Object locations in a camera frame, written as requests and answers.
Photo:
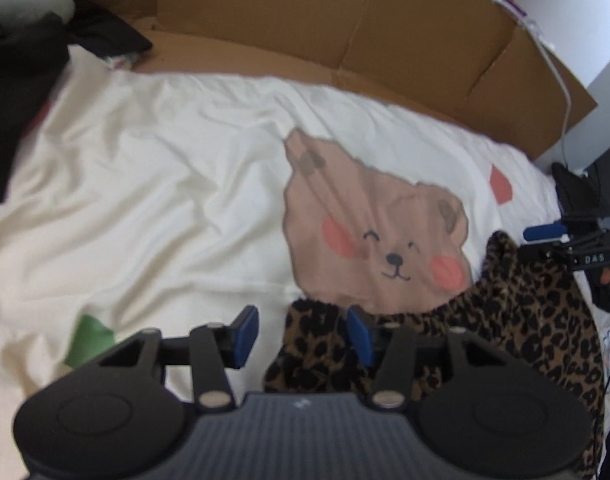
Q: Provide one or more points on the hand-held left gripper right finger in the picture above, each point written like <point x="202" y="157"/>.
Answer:
<point x="361" y="337"/>

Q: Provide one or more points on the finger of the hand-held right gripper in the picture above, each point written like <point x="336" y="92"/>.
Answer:
<point x="545" y="232"/>

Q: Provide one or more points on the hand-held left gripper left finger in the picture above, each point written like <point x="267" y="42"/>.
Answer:
<point x="246" y="337"/>

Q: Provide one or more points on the leopard print garment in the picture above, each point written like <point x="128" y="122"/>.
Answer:
<point x="525" y="310"/>

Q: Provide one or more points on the black chair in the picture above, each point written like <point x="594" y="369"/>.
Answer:
<point x="575" y="190"/>

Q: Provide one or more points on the white bear printed blanket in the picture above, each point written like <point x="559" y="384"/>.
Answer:
<point x="160" y="185"/>

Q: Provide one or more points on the purple white packet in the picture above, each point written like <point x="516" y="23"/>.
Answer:
<point x="515" y="10"/>

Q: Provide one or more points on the brown cardboard sheet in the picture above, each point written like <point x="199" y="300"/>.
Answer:
<point x="285" y="10"/>

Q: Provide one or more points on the dark crumpled cloth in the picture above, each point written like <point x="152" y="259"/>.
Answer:
<point x="15" y="85"/>

